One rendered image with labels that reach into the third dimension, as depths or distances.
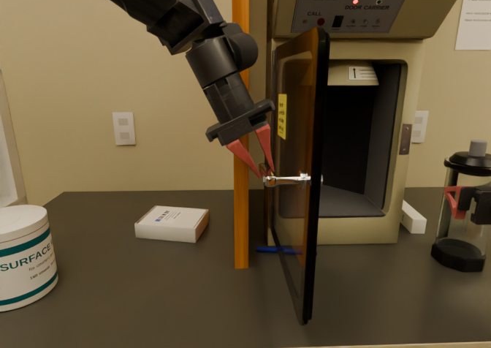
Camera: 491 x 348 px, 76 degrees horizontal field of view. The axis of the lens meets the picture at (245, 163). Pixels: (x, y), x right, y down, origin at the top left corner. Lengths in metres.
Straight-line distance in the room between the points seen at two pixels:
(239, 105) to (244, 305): 0.36
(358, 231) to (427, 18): 0.47
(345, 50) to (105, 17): 0.78
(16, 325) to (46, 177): 0.74
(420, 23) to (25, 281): 0.86
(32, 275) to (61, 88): 0.72
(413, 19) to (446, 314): 0.53
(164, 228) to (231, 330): 0.34
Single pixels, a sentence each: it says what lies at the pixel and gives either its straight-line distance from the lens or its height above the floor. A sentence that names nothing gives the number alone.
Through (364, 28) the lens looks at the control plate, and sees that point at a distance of 0.69.
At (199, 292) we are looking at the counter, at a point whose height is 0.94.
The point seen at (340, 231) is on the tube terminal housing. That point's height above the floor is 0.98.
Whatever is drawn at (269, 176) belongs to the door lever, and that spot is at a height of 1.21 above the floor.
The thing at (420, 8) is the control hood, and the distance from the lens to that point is 0.71.
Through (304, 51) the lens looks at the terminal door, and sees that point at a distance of 0.43.
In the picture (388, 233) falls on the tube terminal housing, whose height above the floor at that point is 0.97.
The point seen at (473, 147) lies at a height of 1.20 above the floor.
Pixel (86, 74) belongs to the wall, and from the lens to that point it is 1.21.
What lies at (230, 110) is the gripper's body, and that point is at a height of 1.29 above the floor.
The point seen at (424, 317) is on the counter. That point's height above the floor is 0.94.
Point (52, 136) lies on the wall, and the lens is 1.30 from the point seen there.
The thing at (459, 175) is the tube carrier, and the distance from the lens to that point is 0.77.
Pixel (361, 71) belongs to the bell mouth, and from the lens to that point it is 0.76.
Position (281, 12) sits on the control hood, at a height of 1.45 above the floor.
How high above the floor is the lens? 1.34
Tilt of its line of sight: 15 degrees down
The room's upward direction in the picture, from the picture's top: straight up
